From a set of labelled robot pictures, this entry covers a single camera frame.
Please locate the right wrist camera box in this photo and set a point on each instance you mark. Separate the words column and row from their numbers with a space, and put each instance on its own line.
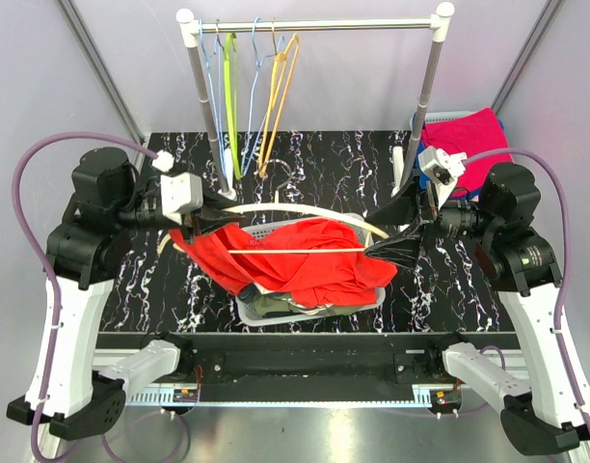
column 442, row 169

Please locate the white wooden hanger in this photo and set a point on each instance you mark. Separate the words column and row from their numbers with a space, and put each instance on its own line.
column 307, row 210

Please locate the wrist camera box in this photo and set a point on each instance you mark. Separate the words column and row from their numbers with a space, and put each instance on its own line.
column 180, row 194
column 442, row 169

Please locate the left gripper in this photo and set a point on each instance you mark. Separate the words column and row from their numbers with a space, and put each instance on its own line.
column 196, row 220

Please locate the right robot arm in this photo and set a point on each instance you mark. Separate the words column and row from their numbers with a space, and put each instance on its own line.
column 539, row 415

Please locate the black marble mat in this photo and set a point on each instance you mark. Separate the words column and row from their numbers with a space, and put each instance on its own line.
column 160, row 289

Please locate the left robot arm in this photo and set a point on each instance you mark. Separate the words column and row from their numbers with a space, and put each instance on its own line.
column 83, row 256

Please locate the clothes rack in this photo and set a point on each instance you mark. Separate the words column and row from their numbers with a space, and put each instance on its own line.
column 192, row 30

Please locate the lime green hanger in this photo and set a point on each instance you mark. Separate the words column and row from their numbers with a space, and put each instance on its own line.
column 230, row 152

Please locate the pink tank top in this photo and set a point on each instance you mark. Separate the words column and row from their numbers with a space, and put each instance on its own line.
column 262, row 290

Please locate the light blue wire hanger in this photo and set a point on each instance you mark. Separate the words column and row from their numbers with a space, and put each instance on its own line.
column 213, row 66

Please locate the olive printed tank top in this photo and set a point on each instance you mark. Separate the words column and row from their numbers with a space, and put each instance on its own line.
column 276, row 305

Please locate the yellow hanger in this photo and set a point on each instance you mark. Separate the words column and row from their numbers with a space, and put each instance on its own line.
column 281, row 76

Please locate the white laundry basket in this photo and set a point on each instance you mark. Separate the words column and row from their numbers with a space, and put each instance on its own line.
column 262, row 230

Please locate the red tank top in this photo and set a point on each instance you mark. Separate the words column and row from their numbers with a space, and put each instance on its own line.
column 316, row 261

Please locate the grey basket with clothes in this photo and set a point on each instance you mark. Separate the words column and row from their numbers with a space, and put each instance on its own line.
column 440, row 117

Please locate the magenta folded shirt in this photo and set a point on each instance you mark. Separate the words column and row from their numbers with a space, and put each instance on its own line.
column 472, row 134

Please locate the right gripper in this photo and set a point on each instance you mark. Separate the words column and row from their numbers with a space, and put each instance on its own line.
column 401, row 208

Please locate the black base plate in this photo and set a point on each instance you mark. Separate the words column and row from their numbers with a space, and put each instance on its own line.
column 317, row 370

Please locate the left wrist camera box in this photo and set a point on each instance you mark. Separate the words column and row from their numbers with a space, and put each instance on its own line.
column 180, row 194

